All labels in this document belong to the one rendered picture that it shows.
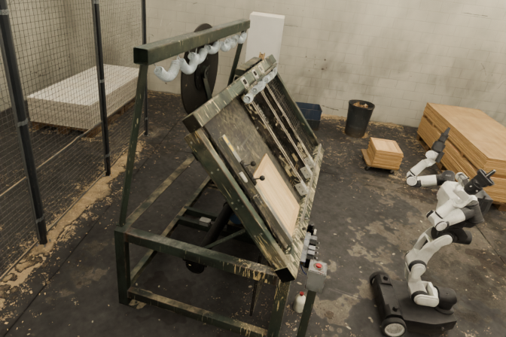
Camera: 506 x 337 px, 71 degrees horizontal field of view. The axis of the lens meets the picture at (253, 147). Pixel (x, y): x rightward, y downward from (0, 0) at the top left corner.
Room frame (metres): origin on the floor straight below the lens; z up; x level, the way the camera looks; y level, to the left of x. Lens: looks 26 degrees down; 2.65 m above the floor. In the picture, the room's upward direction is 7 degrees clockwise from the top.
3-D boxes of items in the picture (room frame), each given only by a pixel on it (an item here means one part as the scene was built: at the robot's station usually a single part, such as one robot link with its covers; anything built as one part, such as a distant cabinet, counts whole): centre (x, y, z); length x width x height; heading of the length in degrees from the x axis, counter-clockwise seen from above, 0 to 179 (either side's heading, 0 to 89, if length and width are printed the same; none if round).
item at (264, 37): (6.63, 0.02, 1.03); 0.61 x 0.58 x 2.05; 177
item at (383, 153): (5.42, -2.12, 0.20); 0.61 x 0.53 x 0.40; 177
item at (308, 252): (2.30, -0.56, 0.69); 0.50 x 0.14 x 0.24; 168
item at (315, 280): (1.86, -0.54, 0.84); 0.12 x 0.12 x 0.18; 78
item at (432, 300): (2.39, -1.66, 0.28); 0.21 x 0.20 x 0.13; 87
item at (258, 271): (3.05, 0.07, 0.41); 2.20 x 1.38 x 0.83; 168
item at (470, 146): (5.65, -3.74, 0.39); 2.46 x 1.05 x 0.78; 177
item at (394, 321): (2.14, -1.38, 0.10); 0.20 x 0.05 x 0.20; 87
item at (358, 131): (6.72, -1.99, 0.33); 0.52 x 0.51 x 0.65; 177
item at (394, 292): (2.39, -1.63, 0.19); 0.64 x 0.52 x 0.33; 87
